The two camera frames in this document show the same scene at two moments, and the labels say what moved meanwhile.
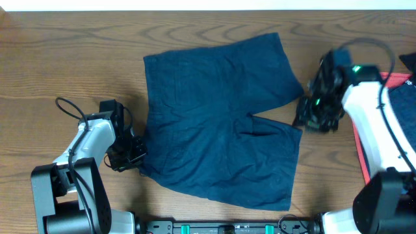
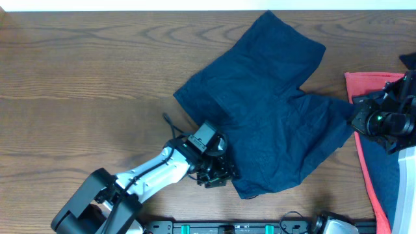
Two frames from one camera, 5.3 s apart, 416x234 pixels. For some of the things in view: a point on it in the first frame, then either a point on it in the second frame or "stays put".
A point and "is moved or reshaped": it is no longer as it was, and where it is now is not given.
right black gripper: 303,117 -> 359,121
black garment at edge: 409,60 stays put
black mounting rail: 284,227 stays put
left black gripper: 130,155 -> 222,169
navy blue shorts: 202,138 is moved or reshaped
